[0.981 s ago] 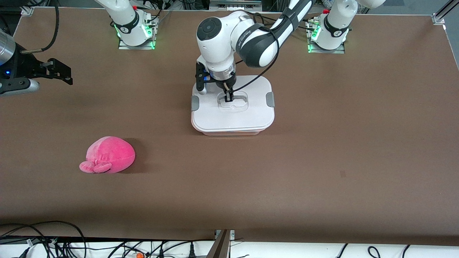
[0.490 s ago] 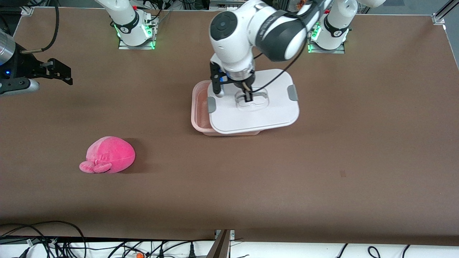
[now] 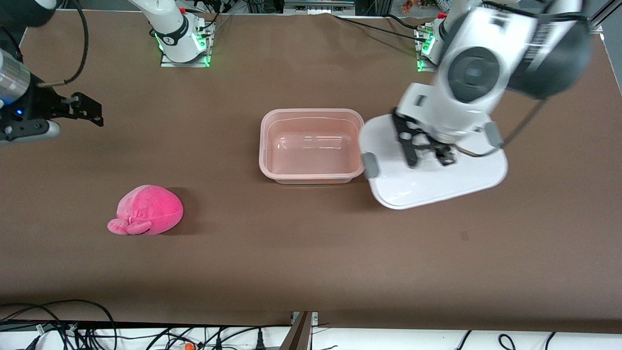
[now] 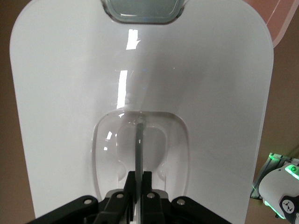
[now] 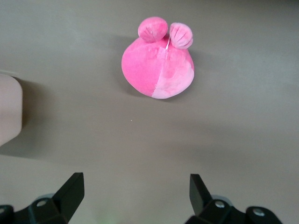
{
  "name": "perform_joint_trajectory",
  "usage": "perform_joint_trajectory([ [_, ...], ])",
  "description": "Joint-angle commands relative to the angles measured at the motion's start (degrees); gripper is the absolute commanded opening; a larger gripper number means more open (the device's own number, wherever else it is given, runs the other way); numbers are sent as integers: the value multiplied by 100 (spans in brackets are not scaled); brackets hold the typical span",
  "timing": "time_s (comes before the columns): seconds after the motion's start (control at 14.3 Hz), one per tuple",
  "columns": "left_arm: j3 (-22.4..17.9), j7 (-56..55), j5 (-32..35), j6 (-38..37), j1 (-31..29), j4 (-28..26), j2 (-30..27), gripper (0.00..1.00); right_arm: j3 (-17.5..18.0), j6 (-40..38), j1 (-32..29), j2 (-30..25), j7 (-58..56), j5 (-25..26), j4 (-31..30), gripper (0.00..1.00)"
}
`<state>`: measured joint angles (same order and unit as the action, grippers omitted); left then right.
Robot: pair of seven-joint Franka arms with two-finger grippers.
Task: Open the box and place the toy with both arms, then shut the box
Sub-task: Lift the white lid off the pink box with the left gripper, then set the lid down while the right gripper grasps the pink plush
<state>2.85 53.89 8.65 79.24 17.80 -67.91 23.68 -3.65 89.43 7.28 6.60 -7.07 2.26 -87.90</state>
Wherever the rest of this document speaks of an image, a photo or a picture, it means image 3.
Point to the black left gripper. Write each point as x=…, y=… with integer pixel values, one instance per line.
x=445, y=150

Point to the aluminium corner frame post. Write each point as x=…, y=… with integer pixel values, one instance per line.
x=600, y=17

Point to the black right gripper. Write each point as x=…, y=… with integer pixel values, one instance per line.
x=38, y=107

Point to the pink translucent plastic box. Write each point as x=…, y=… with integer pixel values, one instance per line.
x=311, y=146

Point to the aluminium frame profile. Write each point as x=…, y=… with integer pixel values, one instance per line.
x=299, y=333

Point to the brown table cover sheet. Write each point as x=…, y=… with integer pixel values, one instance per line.
x=311, y=253

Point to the grey metal equipment box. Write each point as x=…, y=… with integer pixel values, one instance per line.
x=318, y=5

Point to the white box lid grey latches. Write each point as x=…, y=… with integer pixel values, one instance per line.
x=437, y=184

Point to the black power plug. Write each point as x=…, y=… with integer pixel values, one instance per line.
x=260, y=341

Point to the pink plush toy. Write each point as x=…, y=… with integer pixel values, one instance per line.
x=148, y=209

